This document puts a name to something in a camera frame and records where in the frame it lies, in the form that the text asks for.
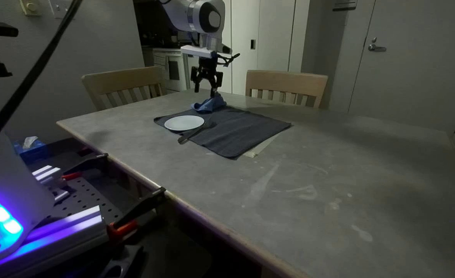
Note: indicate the dark grey woven placemat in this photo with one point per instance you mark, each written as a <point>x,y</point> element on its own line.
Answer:
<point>236,132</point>

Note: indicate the pale beige sheet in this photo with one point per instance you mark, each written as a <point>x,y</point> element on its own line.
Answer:
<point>259,149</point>

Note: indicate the yellowish wall switch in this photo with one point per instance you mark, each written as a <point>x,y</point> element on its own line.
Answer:
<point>30,7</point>

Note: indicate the white cabinet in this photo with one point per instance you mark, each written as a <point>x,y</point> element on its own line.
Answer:
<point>164,67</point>

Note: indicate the white robot base blue lights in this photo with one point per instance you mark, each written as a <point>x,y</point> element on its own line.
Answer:
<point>11,196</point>

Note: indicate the blue tissue box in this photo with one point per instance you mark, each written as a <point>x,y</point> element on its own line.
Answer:
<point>28,146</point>

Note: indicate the grey room door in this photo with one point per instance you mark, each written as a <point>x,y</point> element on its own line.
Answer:
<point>417,67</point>

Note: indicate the white round plate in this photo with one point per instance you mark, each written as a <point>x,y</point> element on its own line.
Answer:
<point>184,123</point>

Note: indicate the small silver bracket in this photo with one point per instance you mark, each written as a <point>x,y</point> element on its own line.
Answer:
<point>43,172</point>

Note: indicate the black perforated breadboard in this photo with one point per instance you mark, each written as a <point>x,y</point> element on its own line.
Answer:
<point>90,196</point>

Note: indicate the silver metal fork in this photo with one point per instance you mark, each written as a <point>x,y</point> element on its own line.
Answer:
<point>192,135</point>

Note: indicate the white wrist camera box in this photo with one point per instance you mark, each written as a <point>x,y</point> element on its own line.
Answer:
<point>201,52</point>

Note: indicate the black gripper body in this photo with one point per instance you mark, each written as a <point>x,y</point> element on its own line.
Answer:
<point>207,67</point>

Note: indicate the light wooden slat-back chair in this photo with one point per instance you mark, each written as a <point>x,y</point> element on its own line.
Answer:
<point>289,83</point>
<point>124,80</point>

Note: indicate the white wall outlet plate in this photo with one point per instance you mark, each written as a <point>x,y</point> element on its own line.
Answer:
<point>59,10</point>

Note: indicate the small wall switch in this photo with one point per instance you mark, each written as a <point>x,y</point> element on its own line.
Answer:
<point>252,46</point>

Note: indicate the grey wall box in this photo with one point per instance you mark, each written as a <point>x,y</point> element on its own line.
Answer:
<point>344,6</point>

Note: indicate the blue microfibre cloth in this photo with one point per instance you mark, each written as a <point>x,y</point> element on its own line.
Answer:
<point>208,106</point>

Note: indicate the aluminium profile rail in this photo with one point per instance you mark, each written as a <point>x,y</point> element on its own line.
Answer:
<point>73,230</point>

